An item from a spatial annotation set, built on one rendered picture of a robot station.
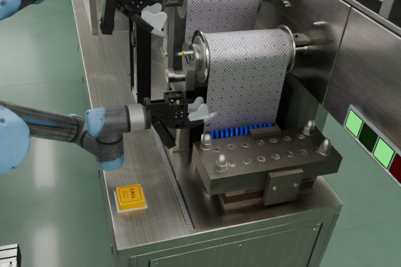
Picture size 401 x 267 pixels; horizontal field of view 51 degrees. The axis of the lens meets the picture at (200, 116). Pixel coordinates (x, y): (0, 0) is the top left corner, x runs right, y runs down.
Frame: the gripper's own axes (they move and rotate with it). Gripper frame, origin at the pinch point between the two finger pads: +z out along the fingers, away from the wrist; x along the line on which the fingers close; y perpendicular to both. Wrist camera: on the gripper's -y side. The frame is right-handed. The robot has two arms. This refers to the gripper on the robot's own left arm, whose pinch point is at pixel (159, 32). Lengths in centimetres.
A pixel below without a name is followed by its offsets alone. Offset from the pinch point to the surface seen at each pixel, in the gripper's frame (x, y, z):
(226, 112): -6.4, -5.8, 29.8
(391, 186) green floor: 42, 0, 209
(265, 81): -6.1, 8.4, 32.1
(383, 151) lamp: -41, 18, 43
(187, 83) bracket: 0.9, -7.4, 17.5
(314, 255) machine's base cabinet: -33, -21, 77
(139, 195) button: -17.9, -36.5, 19.1
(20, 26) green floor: 321, -151, 38
